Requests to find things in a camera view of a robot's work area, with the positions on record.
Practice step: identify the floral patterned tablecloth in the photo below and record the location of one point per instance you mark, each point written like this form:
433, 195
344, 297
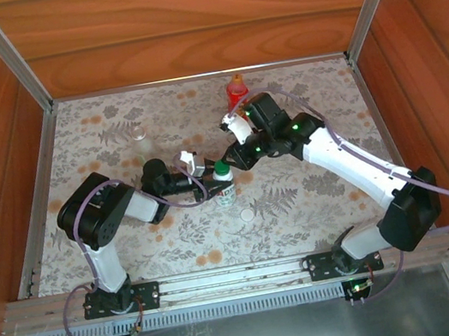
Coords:
304, 228

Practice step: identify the white bottle with green label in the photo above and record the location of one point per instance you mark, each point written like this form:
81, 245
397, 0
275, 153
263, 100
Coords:
226, 196

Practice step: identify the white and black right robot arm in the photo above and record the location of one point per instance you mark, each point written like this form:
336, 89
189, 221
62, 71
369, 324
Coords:
350, 163

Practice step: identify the red plastic bottle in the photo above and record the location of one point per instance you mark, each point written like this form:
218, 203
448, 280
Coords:
238, 96

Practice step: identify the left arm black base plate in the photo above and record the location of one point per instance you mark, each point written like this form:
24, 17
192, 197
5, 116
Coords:
147, 295

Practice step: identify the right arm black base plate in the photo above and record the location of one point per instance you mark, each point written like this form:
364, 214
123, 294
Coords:
318, 266

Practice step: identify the clear glass cup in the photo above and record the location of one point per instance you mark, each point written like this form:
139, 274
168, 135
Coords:
143, 145

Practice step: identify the orange bottle cap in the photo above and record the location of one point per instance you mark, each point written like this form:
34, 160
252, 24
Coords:
238, 78

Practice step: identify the aluminium side rail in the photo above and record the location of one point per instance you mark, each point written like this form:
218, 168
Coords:
38, 196
370, 107

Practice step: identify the wide aluminium extrusion beam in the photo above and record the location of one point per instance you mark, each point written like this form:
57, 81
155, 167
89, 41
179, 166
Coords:
226, 278

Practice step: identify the thin aluminium crossbar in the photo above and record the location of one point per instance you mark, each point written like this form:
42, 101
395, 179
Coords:
149, 86

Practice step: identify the white bottle cap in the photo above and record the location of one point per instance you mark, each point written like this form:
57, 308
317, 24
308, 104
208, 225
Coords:
247, 215

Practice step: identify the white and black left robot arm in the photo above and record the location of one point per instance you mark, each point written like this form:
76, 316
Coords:
107, 267

